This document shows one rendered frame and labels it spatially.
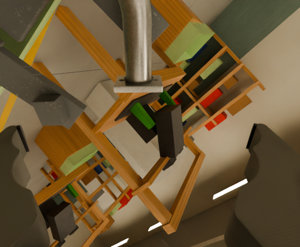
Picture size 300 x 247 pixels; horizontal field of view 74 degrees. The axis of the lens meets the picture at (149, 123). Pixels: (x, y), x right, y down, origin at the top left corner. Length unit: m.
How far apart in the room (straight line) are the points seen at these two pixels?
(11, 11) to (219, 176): 7.16
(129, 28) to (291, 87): 6.16
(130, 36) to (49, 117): 0.14
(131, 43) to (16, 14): 0.14
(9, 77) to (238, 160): 6.78
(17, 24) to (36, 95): 0.08
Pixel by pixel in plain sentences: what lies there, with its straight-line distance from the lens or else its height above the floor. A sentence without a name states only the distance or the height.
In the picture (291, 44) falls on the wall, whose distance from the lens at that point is 6.23.
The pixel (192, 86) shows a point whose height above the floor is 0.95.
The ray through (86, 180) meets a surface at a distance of 5.97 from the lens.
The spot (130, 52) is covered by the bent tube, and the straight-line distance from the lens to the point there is 0.22.
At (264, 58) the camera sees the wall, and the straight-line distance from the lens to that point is 6.16.
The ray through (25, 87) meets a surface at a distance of 0.30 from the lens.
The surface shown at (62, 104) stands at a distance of 0.28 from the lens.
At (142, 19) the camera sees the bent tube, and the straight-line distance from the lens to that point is 0.21.
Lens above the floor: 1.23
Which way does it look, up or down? 3 degrees down
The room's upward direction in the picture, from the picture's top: 139 degrees clockwise
